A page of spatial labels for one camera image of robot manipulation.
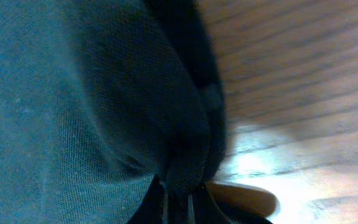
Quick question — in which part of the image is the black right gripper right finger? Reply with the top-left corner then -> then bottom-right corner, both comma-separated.
187,183 -> 272,224

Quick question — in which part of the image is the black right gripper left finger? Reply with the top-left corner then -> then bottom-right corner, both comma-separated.
127,175 -> 168,224

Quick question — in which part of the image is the black shirt with white logo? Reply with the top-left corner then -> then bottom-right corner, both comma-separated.
0,1 -> 225,223

